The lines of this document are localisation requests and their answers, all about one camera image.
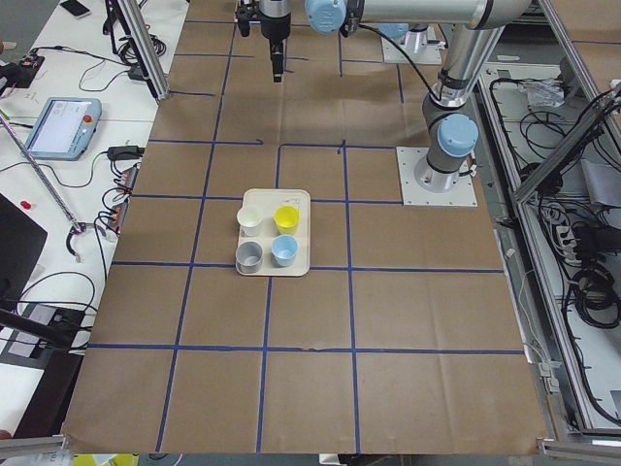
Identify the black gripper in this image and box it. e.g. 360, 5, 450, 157
235, 0, 291, 83

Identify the yellow plastic cup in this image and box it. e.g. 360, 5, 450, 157
273, 205, 301, 235

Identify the cream white cup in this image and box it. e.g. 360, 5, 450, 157
237, 205, 263, 237

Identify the light blue cup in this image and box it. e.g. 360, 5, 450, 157
272, 235, 299, 267

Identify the grey plastic cup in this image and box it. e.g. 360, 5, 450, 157
236, 241, 264, 275

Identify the cream plastic tray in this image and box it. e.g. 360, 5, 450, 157
238, 188, 311, 277

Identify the teach pendant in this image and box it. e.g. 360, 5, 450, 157
25, 97, 102, 161

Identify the black braided cable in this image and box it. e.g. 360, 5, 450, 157
358, 23, 442, 103

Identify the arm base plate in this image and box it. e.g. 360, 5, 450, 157
381, 26, 445, 65
396, 147, 477, 208

